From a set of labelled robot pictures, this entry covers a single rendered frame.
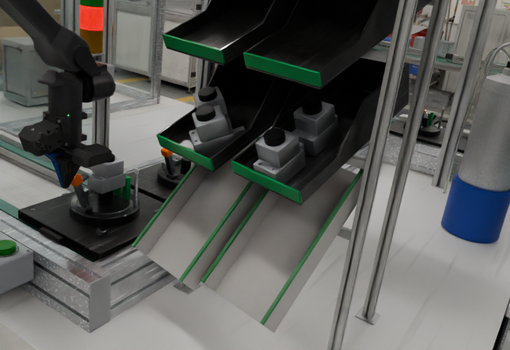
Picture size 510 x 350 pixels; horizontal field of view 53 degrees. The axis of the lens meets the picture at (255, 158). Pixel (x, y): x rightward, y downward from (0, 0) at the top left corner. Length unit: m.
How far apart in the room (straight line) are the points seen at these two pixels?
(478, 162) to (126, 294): 0.95
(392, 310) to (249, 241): 0.40
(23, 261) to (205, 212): 0.33
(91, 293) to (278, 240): 0.33
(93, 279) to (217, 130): 0.34
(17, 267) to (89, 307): 0.16
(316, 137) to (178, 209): 0.30
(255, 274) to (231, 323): 0.20
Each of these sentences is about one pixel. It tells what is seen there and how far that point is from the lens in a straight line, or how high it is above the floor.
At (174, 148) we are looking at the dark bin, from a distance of 0.82.
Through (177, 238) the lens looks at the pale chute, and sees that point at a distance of 0.91.
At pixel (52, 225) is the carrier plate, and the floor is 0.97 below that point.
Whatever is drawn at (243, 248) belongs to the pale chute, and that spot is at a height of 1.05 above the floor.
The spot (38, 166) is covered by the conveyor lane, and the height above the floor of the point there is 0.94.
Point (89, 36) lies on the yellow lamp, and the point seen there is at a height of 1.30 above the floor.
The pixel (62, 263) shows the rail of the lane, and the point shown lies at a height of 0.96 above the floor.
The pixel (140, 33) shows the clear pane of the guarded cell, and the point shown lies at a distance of 2.41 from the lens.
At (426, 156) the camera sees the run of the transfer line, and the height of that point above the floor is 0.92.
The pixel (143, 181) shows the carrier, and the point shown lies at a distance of 1.27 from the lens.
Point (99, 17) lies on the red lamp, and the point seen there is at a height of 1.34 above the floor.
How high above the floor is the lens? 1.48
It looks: 20 degrees down
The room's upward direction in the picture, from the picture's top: 7 degrees clockwise
